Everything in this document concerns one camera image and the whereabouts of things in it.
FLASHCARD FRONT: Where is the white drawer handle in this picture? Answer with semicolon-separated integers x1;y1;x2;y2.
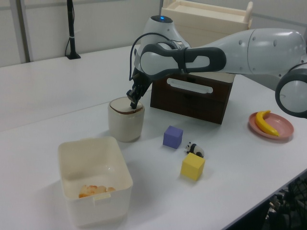
166;77;213;94

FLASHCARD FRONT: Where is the black pole stand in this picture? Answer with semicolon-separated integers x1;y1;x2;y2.
64;0;82;60

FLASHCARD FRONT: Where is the purple cube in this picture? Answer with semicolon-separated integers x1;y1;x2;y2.
162;125;184;150

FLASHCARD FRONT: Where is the dark wooden drawer box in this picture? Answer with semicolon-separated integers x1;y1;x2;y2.
150;71;237;125

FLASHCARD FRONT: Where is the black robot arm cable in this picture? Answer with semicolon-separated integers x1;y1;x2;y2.
126;32;174;81

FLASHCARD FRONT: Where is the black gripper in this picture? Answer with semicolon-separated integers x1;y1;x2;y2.
126;69;153;109

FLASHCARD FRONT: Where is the yellow cube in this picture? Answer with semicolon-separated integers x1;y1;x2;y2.
180;152;206;181

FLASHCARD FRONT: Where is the panda figurine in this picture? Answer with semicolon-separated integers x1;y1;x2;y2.
184;141;205;159

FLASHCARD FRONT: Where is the white open plastic bin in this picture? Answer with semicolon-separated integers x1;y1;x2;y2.
58;136;134;228

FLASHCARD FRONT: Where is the cream storage box with handles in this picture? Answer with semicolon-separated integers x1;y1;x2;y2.
160;0;254;48

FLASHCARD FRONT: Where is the beige trash can lid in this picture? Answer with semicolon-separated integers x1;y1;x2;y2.
110;97;143;114

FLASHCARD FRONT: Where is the small beige trash can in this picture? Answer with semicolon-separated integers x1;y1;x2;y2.
107;97;146;143

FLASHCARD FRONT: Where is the yellow banana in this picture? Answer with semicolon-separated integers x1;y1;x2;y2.
254;110;280;137

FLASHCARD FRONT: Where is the black chair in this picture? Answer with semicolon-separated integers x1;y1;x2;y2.
265;177;307;230

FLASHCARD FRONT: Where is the pink plate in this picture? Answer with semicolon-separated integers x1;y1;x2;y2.
248;112;295;142

